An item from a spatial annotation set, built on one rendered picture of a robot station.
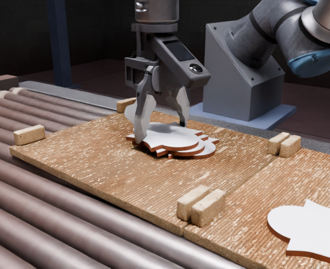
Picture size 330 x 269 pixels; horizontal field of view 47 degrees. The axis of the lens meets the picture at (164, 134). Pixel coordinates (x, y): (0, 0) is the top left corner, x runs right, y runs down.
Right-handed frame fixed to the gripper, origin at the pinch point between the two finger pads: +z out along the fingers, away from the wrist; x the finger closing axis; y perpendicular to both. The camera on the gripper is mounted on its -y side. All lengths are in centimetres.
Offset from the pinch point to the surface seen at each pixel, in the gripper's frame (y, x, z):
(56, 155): 9.3, 17.5, 2.4
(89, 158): 4.5, 13.7, 2.4
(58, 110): 41.3, 1.7, 4.6
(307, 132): 110, -267, 96
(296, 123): 130, -282, 96
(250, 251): -29.9, 12.9, 2.3
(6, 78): 73, 4, 1
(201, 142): -6.1, -3.5, 0.6
